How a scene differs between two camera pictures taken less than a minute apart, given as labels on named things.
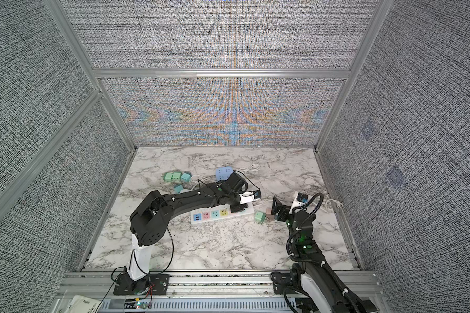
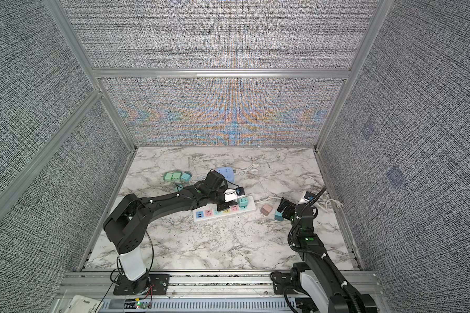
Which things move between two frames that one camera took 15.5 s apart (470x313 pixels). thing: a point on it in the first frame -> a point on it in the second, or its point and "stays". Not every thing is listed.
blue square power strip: x=223 y=173 stays
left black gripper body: x=238 y=207 -> x=224 y=205
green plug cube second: x=176 y=176 stays
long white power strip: x=217 y=212 stays
